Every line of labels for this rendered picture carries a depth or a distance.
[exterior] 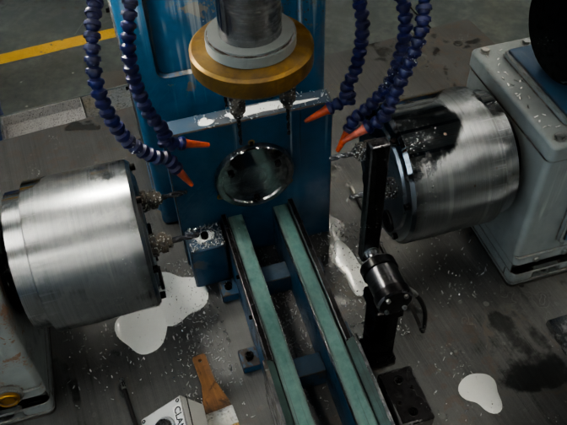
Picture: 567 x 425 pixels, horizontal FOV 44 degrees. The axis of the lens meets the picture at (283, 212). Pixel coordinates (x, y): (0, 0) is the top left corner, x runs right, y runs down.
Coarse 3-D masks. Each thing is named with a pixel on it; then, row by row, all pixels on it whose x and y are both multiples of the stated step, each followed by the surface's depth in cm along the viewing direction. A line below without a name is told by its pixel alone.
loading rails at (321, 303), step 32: (224, 224) 130; (288, 224) 131; (256, 256) 126; (288, 256) 130; (224, 288) 134; (256, 288) 121; (288, 288) 135; (320, 288) 121; (256, 320) 116; (320, 320) 116; (256, 352) 124; (288, 352) 113; (320, 352) 121; (352, 352) 112; (288, 384) 109; (320, 384) 121; (352, 384) 108; (288, 416) 104; (352, 416) 106; (384, 416) 103
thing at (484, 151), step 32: (416, 96) 119; (448, 96) 117; (480, 96) 119; (384, 128) 116; (416, 128) 112; (448, 128) 112; (480, 128) 112; (416, 160) 110; (448, 160) 111; (480, 160) 112; (512, 160) 114; (416, 192) 110; (448, 192) 112; (480, 192) 114; (512, 192) 117; (384, 224) 125; (416, 224) 114; (448, 224) 117
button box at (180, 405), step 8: (176, 400) 90; (184, 400) 90; (160, 408) 91; (168, 408) 90; (176, 408) 89; (184, 408) 89; (192, 408) 91; (200, 408) 92; (152, 416) 91; (160, 416) 90; (168, 416) 89; (176, 416) 88; (184, 416) 88; (192, 416) 89; (200, 416) 91; (144, 424) 91; (152, 424) 90; (176, 424) 88; (184, 424) 87; (192, 424) 88; (200, 424) 90
